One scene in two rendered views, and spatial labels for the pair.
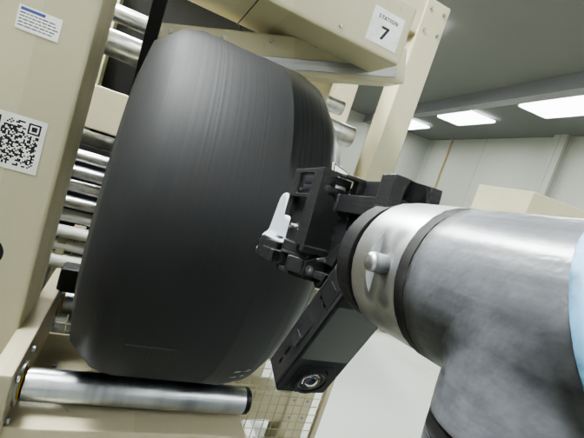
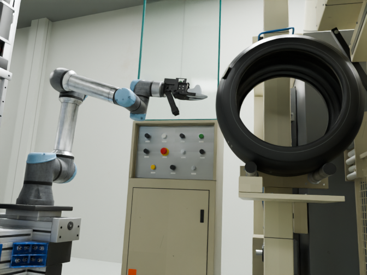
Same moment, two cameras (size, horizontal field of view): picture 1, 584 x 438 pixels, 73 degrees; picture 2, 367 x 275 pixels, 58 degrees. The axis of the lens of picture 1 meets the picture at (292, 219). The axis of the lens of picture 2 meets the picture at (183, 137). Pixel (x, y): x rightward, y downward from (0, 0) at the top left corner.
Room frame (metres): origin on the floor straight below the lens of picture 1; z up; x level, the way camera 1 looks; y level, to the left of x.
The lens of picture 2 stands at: (1.16, -1.19, 0.74)
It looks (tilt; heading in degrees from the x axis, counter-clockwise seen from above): 12 degrees up; 126
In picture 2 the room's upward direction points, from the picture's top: 3 degrees clockwise
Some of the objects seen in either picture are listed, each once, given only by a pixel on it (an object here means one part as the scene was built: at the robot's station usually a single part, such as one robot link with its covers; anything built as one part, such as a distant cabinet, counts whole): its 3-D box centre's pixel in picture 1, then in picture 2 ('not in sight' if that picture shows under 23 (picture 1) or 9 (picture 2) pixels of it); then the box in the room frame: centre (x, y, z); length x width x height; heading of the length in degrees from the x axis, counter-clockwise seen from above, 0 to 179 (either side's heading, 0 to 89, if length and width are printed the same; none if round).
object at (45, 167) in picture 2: not in sight; (41, 166); (-0.20, -0.36, 0.88); 0.13 x 0.12 x 0.14; 110
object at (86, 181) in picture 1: (69, 203); (366, 148); (0.97, 0.54, 1.05); 0.20 x 0.15 x 0.30; 113
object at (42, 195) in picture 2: not in sight; (36, 193); (-0.19, -0.37, 0.77); 0.15 x 0.15 x 0.10
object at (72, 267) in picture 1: (71, 277); not in sight; (0.74, 0.38, 0.97); 0.05 x 0.04 x 0.05; 23
